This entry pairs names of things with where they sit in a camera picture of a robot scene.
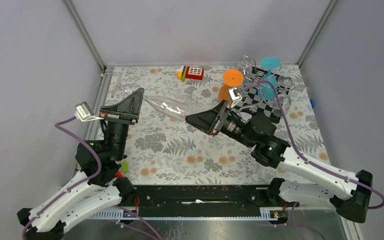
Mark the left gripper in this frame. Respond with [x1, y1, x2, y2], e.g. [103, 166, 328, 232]
[102, 88, 147, 161]

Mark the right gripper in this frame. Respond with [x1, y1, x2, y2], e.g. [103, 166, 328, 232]
[185, 99, 256, 148]

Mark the clear wine glass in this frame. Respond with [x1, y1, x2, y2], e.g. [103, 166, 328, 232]
[272, 74, 296, 118]
[144, 94, 198, 122]
[235, 55, 256, 76]

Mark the orange wine glass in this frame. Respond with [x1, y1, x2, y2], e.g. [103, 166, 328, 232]
[217, 68, 244, 103]

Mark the clear champagne flute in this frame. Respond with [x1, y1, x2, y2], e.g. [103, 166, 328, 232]
[111, 75, 122, 98]

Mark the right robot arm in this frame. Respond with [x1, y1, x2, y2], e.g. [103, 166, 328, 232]
[185, 100, 373, 223]

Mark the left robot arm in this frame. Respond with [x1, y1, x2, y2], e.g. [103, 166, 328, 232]
[17, 87, 145, 240]

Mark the teal wine glass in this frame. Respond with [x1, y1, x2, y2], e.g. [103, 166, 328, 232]
[259, 56, 281, 101]

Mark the chrome wine glass rack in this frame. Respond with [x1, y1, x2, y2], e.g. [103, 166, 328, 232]
[234, 69, 281, 123]

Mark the colourful toy brick block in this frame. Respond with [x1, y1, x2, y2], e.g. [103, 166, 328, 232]
[176, 66, 205, 82]

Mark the black white chess board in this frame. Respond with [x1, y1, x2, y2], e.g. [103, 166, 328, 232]
[236, 67, 297, 124]

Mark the green small block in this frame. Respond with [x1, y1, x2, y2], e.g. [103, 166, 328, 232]
[121, 161, 130, 173]

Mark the red small block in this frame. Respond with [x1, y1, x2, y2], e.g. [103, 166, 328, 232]
[115, 170, 124, 179]

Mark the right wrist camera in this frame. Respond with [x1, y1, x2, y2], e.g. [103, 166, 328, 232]
[228, 87, 243, 109]

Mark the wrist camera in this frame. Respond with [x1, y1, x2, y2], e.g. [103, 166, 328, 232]
[74, 101, 104, 122]
[228, 87, 243, 109]

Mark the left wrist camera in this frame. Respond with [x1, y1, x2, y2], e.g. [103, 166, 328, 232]
[74, 101, 104, 122]

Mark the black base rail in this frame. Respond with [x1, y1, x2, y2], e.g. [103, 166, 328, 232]
[120, 185, 293, 219]

